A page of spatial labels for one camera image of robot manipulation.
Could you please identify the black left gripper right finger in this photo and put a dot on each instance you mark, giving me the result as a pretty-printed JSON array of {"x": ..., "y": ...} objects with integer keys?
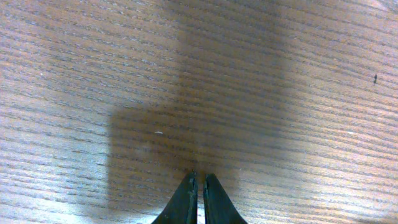
[{"x": 219, "y": 209}]

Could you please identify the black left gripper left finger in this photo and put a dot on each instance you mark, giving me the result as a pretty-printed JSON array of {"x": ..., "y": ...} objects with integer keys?
[{"x": 182, "y": 207}]

